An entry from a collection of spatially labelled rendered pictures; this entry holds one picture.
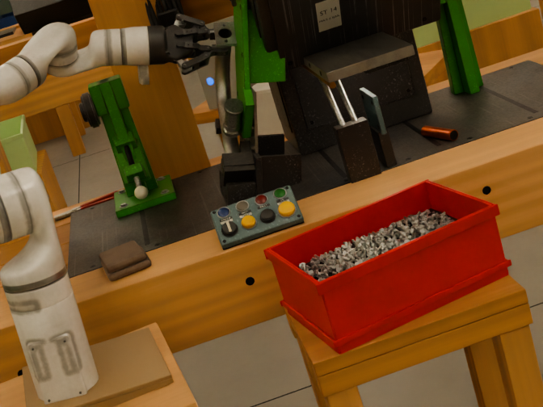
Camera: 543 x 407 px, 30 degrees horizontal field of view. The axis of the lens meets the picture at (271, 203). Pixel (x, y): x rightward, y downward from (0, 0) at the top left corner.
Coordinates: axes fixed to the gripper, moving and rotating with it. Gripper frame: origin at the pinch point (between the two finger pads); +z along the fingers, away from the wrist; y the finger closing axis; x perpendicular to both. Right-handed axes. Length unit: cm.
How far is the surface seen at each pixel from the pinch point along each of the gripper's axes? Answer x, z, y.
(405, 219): -12, 25, -48
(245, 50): -8.2, 3.3, -8.4
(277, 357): 153, 26, -13
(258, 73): -4.1, 5.9, -10.8
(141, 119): 32.2, -15.7, 3.9
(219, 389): 151, 5, -22
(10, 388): -2, -41, -67
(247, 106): -3.2, 3.0, -17.5
